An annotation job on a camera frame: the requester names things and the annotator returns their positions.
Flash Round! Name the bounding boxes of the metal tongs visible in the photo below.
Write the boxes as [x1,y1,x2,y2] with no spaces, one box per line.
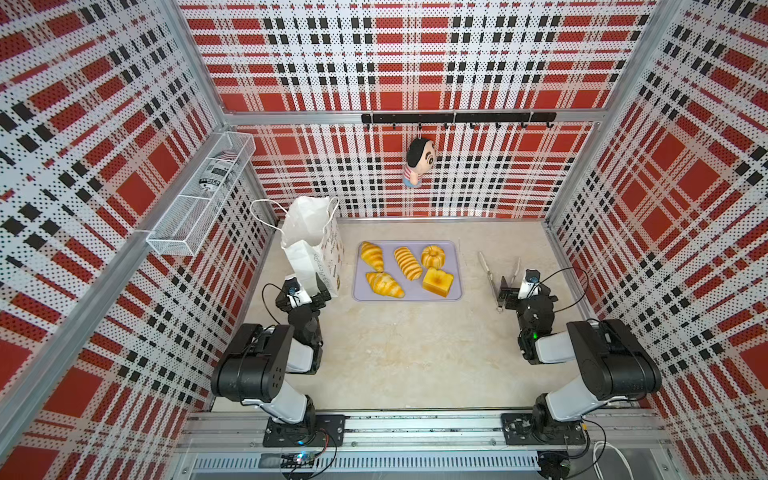
[477,250,522,313]

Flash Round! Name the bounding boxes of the white paper bag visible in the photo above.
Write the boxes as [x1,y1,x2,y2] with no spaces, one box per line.
[249,196,344,298]

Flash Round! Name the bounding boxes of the square toast bread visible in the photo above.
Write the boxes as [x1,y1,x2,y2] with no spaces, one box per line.
[422,267,454,298]

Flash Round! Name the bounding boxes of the long ridged bread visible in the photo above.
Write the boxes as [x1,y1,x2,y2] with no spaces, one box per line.
[394,246,423,281]

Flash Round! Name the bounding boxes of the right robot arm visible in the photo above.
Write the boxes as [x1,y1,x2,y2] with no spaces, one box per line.
[497,270,662,437]

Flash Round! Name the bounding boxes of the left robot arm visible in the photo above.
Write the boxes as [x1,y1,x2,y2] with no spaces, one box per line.
[210,277,331,436]

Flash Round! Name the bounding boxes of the round bundt bread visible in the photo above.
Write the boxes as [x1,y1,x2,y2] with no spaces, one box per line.
[421,245,446,270]

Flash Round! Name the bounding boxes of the croissant back left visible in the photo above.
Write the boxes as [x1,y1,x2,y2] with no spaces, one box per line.
[360,241,385,272]

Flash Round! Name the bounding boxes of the croissant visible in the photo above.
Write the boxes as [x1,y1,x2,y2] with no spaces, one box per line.
[365,272,405,298]
[360,241,385,272]

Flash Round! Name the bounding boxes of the croissant front left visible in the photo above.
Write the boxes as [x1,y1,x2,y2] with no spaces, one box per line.
[365,272,405,298]

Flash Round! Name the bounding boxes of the lavender tray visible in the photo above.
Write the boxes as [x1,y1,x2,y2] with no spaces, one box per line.
[352,240,463,302]

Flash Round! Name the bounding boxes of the can in basket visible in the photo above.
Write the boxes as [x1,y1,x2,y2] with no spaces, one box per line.
[198,158,235,192]

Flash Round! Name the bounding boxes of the hanging doll toy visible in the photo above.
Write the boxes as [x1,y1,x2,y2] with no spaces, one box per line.
[403,137,437,188]

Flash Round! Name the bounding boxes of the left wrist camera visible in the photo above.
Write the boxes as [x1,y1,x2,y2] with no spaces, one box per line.
[282,277,312,308]

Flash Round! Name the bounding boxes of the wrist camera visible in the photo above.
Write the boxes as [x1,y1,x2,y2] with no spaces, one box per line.
[518,269,541,300]
[282,277,312,308]

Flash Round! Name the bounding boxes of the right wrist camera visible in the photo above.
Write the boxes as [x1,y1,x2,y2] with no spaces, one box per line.
[518,269,541,300]

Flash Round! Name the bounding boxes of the clear wire shelf basket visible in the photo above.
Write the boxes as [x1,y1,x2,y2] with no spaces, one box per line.
[147,132,255,257]

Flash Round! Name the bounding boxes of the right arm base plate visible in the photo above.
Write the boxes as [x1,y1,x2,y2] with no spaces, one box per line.
[501,411,588,446]

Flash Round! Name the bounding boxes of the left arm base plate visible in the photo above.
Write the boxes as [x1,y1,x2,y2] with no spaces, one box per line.
[262,414,347,448]

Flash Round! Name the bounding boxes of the black hook rail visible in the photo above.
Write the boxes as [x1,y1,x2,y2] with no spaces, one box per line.
[361,111,557,126]

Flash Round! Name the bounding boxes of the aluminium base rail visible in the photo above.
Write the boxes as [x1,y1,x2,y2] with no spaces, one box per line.
[170,408,686,479]

